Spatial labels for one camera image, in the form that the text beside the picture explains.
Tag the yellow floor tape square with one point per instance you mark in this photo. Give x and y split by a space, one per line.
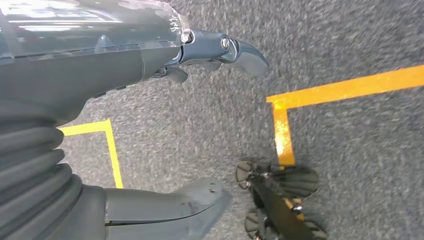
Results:
331 91
114 159

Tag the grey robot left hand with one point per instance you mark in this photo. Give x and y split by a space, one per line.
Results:
82 66

